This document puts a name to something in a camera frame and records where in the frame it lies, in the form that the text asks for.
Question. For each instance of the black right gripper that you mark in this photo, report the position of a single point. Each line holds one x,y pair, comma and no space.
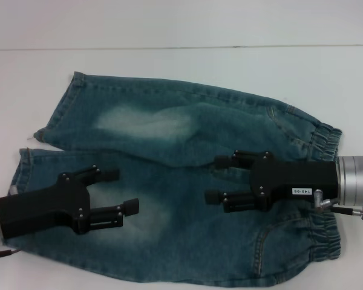
293,179

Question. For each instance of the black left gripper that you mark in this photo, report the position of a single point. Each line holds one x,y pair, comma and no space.
39,208

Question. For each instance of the blue denim shorts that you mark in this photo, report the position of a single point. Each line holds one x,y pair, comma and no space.
169,121

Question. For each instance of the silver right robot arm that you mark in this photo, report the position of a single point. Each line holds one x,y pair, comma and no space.
355,178

